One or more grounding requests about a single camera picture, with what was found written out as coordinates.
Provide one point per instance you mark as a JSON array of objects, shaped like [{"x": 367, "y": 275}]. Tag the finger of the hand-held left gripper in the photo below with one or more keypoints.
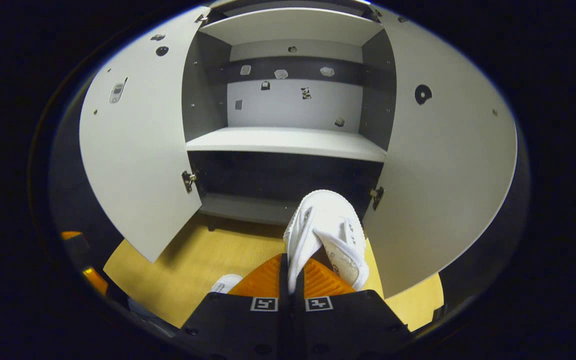
[
  {"x": 95, "y": 281},
  {"x": 74, "y": 240}
]

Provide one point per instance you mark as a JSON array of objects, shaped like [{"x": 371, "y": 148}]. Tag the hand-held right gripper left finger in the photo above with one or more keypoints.
[{"x": 248, "y": 325}]

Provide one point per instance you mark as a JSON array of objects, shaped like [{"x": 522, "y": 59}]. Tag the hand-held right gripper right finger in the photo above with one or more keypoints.
[{"x": 338, "y": 330}]

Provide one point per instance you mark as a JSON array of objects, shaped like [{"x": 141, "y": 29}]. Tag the white canvas shoe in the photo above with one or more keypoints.
[
  {"x": 227, "y": 283},
  {"x": 325, "y": 220}
]

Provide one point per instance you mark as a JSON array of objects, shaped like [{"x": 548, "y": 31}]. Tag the white cabinet door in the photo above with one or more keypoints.
[
  {"x": 138, "y": 165},
  {"x": 448, "y": 190}
]

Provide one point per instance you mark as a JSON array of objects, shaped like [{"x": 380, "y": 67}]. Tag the white shoe cabinet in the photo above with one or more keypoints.
[{"x": 288, "y": 142}]

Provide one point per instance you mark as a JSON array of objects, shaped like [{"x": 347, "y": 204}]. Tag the grey cabinet bottom shelf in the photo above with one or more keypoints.
[{"x": 248, "y": 207}]

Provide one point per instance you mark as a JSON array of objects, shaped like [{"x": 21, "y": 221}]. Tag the white cabinet shelf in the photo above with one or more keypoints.
[
  {"x": 293, "y": 25},
  {"x": 288, "y": 142}
]

